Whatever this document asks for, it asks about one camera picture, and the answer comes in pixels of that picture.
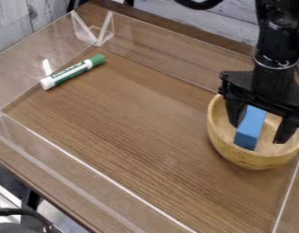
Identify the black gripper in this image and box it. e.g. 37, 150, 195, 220
219, 71, 299, 144

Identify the blue rectangular block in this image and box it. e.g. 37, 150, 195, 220
234, 106, 266, 150

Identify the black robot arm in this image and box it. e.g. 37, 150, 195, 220
219, 0, 299, 144

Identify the brown wooden bowl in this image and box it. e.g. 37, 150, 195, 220
207, 95, 299, 170

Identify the green and white marker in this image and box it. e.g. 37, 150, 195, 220
40, 54, 106, 90

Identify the black table leg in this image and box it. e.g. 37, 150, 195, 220
27, 190, 41, 210

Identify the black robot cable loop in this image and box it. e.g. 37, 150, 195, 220
172, 0, 225, 11

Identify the clear acrylic tray wall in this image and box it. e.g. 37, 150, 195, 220
0, 8, 299, 233

